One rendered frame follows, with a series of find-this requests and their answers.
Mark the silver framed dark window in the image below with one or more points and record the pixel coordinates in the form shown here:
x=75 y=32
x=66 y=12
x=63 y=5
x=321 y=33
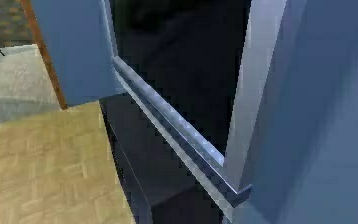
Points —
x=187 y=73

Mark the brown wooden door frame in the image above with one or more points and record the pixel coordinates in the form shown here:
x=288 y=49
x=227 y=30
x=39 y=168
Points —
x=43 y=50

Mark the black cabinet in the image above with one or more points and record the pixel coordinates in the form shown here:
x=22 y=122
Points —
x=143 y=156

